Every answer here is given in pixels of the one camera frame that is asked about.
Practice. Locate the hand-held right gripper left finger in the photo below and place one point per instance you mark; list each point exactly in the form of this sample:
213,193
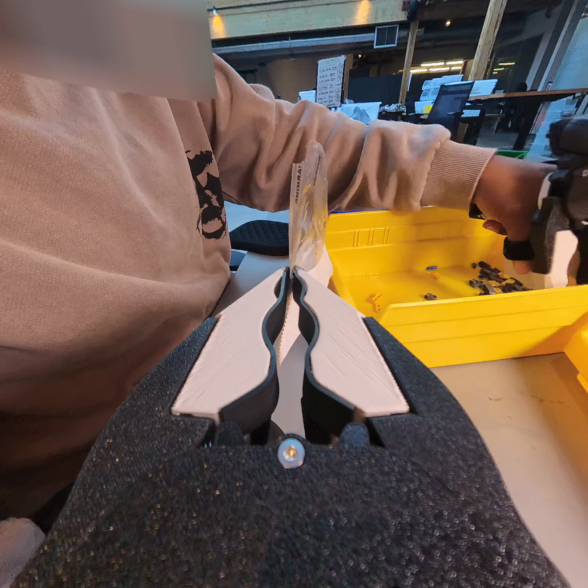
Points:
225,367

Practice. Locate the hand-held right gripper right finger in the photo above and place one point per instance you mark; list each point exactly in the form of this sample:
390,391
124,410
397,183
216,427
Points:
358,367

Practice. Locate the clear plastic bag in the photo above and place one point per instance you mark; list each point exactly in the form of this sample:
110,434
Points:
307,206

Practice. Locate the person's left forearm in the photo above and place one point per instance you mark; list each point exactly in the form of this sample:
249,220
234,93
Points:
390,165

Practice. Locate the grey desk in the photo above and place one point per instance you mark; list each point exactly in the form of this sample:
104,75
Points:
505,436

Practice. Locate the person's left hand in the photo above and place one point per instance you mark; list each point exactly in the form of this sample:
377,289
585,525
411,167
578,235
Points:
505,197

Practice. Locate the green plastic bin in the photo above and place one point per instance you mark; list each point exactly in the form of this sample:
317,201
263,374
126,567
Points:
512,155

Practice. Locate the wooden table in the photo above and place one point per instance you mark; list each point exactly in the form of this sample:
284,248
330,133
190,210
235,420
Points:
528,94

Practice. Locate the pile of small mixed pieces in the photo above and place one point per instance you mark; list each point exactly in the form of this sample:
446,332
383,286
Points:
494,280

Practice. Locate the black chair armrest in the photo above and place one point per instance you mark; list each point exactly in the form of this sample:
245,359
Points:
262,236

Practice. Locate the black office chair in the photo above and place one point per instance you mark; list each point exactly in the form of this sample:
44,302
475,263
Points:
452,103

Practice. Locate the whiteboard sign on stand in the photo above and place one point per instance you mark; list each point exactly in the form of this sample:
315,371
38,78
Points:
330,82

